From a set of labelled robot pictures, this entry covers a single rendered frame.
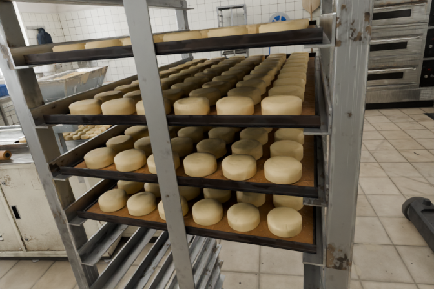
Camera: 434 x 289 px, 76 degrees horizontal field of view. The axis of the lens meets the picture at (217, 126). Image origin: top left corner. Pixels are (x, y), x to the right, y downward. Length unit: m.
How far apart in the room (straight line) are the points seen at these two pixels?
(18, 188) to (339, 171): 2.11
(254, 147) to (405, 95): 4.87
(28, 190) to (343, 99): 2.10
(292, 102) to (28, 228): 2.25
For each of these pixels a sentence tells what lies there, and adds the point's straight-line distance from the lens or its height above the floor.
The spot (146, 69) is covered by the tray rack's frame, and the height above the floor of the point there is 1.47.
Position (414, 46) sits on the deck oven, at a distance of 5.11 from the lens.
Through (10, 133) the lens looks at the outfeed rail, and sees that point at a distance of 2.79.
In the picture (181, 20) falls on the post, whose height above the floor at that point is 1.55.
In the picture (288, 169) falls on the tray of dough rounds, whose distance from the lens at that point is 0.38.
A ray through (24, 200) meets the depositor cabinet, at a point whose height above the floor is 0.55.
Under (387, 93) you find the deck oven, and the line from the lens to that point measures 5.15.
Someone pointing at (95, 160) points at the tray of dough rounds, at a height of 1.33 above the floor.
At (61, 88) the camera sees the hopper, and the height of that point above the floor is 1.27.
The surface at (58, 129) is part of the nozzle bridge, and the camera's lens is 1.87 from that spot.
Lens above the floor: 1.51
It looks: 20 degrees down
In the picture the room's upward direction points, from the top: 6 degrees counter-clockwise
